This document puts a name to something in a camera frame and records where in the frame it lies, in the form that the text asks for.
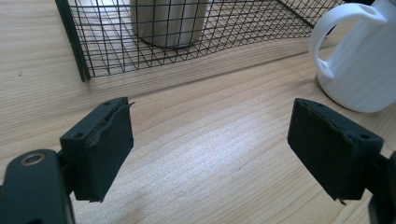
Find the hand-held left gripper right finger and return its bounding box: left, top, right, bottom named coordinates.
left=287, top=97, right=385, bottom=205

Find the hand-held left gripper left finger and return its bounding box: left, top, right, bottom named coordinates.
left=59, top=96, right=135, bottom=203

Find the white mug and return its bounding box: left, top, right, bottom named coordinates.
left=307, top=0, right=396, bottom=114

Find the black wire mesh basket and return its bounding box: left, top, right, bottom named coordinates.
left=54, top=0, right=347, bottom=83

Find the stainless steel tumbler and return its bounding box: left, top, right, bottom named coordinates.
left=129, top=0, right=209, bottom=49

